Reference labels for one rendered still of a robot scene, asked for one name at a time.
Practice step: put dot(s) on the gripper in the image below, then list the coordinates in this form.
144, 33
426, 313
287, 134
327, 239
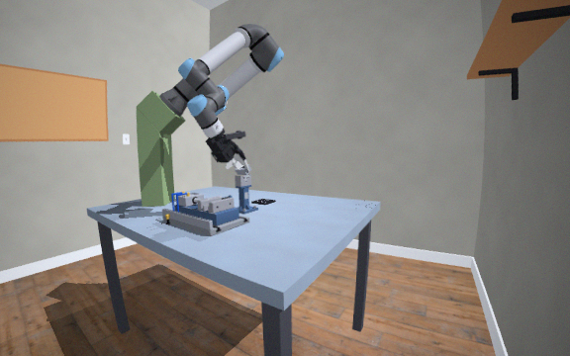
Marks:
227, 151

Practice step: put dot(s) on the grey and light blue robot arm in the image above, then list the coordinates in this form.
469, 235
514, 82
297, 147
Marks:
265, 55

